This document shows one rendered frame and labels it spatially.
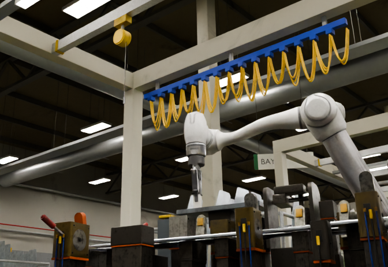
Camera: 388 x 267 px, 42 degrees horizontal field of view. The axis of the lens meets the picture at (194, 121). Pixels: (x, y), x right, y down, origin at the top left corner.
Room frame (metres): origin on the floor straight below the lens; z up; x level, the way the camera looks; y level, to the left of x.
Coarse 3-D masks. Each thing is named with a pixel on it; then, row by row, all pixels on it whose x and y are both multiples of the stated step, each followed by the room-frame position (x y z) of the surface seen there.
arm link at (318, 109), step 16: (320, 96) 1.72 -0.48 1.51; (304, 112) 1.75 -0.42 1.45; (320, 112) 1.73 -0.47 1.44; (336, 112) 1.75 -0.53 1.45; (320, 128) 1.78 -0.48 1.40; (336, 128) 1.77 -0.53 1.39; (336, 144) 1.80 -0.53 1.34; (352, 144) 1.80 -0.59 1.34; (336, 160) 1.83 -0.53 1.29; (352, 160) 1.80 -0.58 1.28; (352, 176) 1.82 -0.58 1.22; (352, 192) 1.86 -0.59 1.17; (384, 208) 1.82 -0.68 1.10
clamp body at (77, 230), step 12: (60, 228) 1.73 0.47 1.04; (72, 228) 1.72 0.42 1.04; (84, 228) 1.78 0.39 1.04; (60, 240) 1.72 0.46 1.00; (72, 240) 1.72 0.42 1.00; (84, 240) 1.78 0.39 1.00; (60, 252) 1.73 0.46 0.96; (72, 252) 1.72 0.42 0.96; (84, 252) 1.79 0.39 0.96; (60, 264) 1.74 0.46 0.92; (72, 264) 1.74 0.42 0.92; (84, 264) 1.80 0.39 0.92
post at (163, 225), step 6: (162, 222) 2.18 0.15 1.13; (168, 222) 2.17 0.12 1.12; (162, 228) 2.18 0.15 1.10; (168, 228) 2.17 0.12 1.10; (162, 234) 2.18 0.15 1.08; (168, 234) 2.17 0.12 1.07; (162, 252) 2.18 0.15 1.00; (168, 252) 2.17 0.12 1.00; (168, 258) 2.17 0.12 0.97; (168, 264) 2.17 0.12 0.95
